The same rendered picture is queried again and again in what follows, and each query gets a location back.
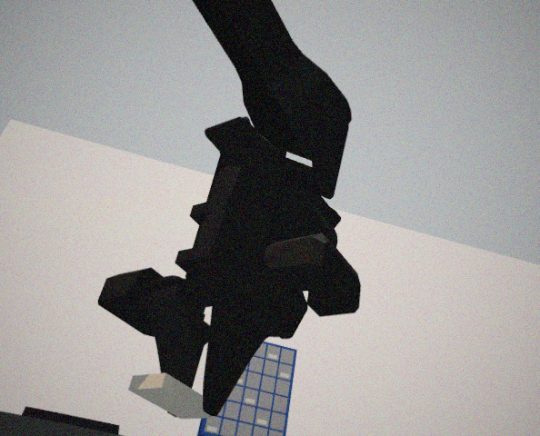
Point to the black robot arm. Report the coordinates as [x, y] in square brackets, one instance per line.
[294, 107]

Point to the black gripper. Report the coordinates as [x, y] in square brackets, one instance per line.
[241, 265]

